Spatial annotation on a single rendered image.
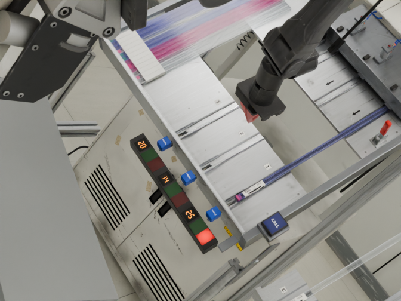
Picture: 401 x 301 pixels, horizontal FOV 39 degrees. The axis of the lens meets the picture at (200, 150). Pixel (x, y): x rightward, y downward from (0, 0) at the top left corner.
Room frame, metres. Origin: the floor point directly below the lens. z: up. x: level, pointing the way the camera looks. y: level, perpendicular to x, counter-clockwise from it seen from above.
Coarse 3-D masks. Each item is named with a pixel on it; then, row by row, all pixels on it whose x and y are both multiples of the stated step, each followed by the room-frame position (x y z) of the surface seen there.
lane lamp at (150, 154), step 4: (152, 148) 1.25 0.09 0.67; (144, 152) 1.23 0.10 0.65; (148, 152) 1.23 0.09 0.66; (152, 152) 1.24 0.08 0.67; (144, 156) 1.22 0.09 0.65; (148, 156) 1.23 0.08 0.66; (152, 156) 1.23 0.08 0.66; (156, 156) 1.23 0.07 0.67; (144, 160) 1.22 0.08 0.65; (148, 160) 1.22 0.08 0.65
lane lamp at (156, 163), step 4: (152, 160) 1.22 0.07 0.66; (156, 160) 1.23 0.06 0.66; (160, 160) 1.23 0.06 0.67; (148, 164) 1.21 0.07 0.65; (152, 164) 1.22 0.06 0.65; (156, 164) 1.22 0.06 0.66; (160, 164) 1.22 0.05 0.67; (164, 164) 1.23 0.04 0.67; (152, 168) 1.21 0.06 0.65; (156, 168) 1.21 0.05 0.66
